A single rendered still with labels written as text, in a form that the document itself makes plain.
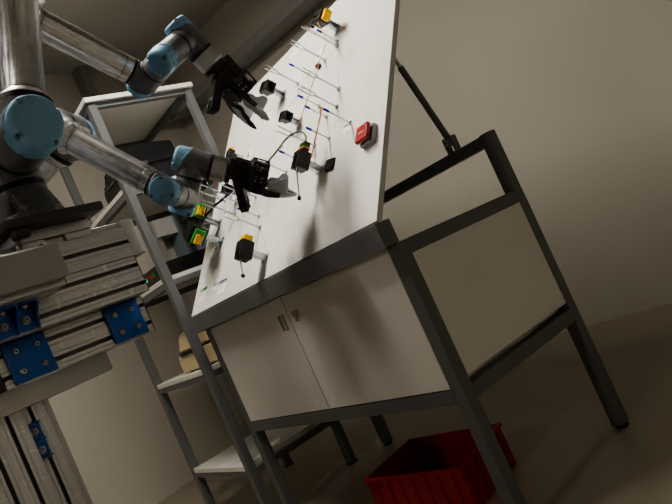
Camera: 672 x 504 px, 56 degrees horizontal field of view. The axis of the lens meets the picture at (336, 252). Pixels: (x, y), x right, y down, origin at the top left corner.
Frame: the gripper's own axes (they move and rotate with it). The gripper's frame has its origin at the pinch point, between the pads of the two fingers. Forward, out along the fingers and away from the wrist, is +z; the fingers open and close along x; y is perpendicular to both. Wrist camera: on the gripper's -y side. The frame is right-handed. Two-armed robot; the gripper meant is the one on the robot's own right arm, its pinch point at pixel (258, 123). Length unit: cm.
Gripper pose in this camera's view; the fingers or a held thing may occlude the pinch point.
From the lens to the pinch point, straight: 187.2
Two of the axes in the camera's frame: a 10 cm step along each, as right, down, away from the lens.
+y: 5.2, -7.2, 4.5
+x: -5.4, 1.2, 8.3
